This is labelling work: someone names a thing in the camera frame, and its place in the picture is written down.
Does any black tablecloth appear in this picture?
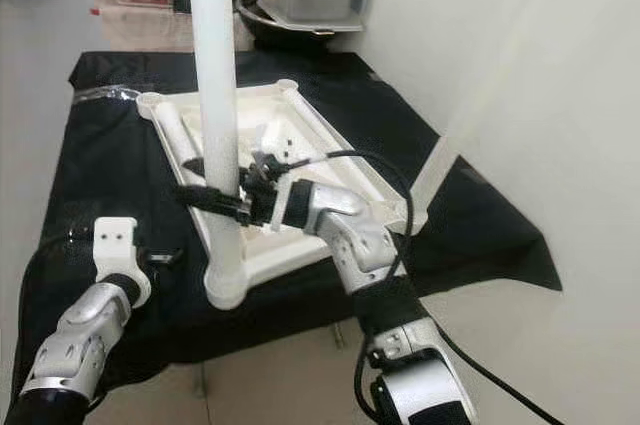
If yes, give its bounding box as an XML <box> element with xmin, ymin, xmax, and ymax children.
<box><xmin>10</xmin><ymin>50</ymin><xmax>561</xmax><ymax>424</ymax></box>

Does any beige fabric bench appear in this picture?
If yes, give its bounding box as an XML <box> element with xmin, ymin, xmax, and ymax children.
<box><xmin>95</xmin><ymin>0</ymin><xmax>196</xmax><ymax>51</ymax></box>

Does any clear tape strip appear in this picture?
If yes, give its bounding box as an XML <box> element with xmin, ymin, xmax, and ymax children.
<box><xmin>72</xmin><ymin>85</ymin><xmax>141</xmax><ymax>106</ymax></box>

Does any white plastic table top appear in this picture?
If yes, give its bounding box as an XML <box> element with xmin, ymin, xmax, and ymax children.
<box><xmin>135</xmin><ymin>78</ymin><xmax>436</xmax><ymax>311</ymax></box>

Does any clear tape patch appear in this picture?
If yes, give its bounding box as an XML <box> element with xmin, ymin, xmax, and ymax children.
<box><xmin>60</xmin><ymin>229</ymin><xmax>103</xmax><ymax>245</ymax></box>

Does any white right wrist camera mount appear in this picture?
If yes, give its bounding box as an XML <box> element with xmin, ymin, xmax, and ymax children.
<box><xmin>260</xmin><ymin>150</ymin><xmax>301</xmax><ymax>231</ymax></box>

